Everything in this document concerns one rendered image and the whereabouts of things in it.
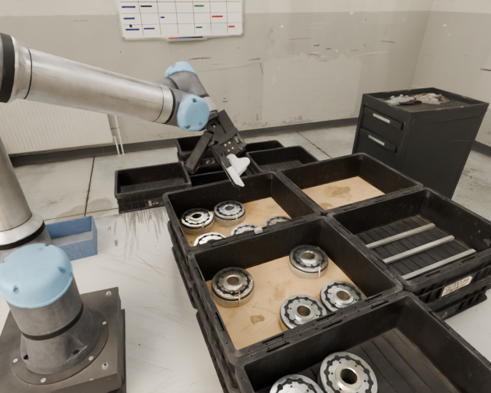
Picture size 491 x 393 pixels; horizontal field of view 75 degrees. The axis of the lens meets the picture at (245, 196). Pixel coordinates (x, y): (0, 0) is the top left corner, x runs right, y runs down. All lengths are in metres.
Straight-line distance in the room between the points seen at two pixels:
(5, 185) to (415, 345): 0.88
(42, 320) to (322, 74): 3.88
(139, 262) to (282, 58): 3.17
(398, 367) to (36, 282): 0.70
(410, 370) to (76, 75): 0.80
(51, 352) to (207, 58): 3.22
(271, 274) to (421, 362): 0.37
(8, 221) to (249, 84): 3.30
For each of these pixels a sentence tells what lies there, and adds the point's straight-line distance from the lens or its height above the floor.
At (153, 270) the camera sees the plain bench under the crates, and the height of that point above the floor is 0.70.
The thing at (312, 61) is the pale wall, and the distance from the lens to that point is 4.11.
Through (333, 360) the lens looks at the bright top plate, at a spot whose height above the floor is 0.86.
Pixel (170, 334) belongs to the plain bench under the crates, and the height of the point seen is 0.70.
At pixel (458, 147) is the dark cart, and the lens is 2.54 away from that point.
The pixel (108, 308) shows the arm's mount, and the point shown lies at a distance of 0.91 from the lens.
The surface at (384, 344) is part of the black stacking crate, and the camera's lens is 0.81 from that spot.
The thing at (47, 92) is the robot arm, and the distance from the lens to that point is 0.60.
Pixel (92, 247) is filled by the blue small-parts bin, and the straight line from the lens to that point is 1.21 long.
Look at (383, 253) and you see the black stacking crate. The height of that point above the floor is 0.83.
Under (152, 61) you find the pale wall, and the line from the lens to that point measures 3.59.
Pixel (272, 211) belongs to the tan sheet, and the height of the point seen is 0.83.
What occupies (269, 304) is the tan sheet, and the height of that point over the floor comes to 0.83.
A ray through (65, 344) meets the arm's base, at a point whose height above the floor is 0.86.
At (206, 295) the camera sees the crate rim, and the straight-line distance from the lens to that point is 0.70.
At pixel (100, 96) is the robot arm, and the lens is 0.62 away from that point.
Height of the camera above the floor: 1.45
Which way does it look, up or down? 32 degrees down
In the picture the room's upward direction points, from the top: straight up
